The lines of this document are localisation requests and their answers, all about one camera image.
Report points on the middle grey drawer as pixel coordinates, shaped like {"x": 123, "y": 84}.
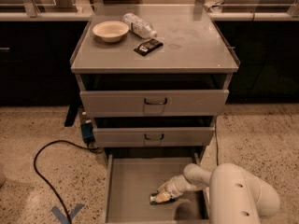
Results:
{"x": 153, "y": 137}

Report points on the blue power adapter box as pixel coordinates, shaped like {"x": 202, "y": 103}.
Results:
{"x": 87, "y": 133}

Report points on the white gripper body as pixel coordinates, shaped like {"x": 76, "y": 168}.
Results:
{"x": 172, "y": 188}

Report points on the redbull can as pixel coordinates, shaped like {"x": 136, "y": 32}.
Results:
{"x": 152, "y": 199}

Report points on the black snack packet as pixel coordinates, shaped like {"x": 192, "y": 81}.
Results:
{"x": 148, "y": 46}

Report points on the bottom grey open drawer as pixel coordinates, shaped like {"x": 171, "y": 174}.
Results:
{"x": 131, "y": 181}

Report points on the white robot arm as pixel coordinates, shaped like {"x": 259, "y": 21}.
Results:
{"x": 236, "y": 196}

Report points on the top grey drawer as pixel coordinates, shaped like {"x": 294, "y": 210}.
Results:
{"x": 153, "y": 103}

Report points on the white bowl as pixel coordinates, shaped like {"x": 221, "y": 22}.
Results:
{"x": 111, "y": 31}

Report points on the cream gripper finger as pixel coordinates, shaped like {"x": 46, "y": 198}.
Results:
{"x": 162, "y": 187}
{"x": 162, "y": 197}

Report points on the clear plastic water bottle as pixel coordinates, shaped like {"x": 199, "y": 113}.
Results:
{"x": 138, "y": 26}

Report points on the dark lab bench cabinets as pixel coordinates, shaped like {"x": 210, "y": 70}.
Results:
{"x": 36, "y": 59}

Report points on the grey drawer cabinet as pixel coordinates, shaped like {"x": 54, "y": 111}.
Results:
{"x": 194, "y": 57}

